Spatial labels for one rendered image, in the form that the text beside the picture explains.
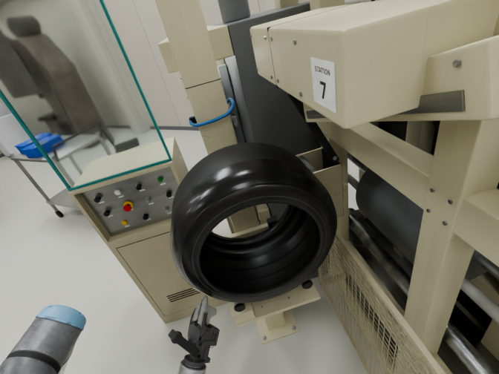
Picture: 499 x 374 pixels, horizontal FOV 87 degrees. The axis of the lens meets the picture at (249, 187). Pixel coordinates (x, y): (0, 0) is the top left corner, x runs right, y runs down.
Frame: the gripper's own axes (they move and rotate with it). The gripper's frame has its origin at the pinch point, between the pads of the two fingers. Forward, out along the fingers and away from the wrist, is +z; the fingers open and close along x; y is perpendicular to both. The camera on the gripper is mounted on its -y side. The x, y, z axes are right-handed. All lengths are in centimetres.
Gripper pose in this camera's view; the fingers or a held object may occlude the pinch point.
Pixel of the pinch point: (203, 299)
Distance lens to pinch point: 101.9
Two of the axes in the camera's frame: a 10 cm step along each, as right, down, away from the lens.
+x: 6.4, -0.7, -7.7
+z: 2.0, -9.4, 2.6
